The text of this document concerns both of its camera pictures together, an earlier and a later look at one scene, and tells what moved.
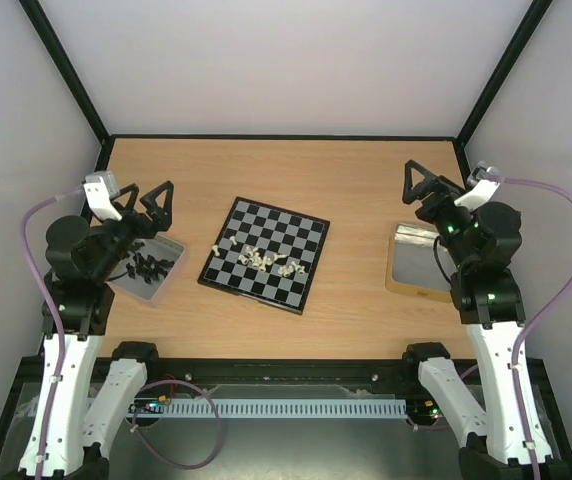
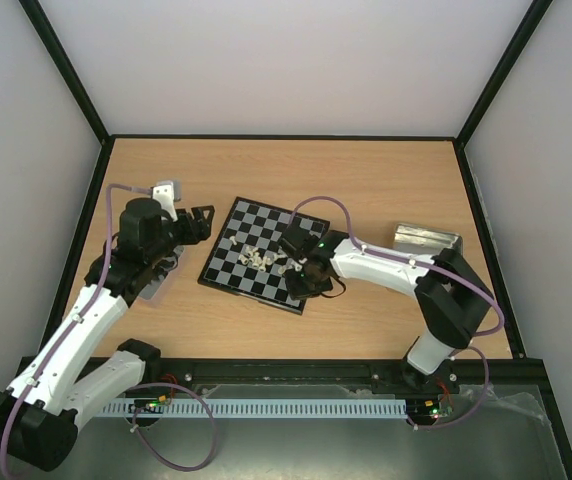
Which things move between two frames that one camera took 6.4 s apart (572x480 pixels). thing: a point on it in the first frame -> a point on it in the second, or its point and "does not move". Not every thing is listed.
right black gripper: [436, 195] -> [303, 272]
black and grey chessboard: [266, 254] does not move
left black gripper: [162, 220] -> [203, 229]
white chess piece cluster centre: [252, 257] does not move
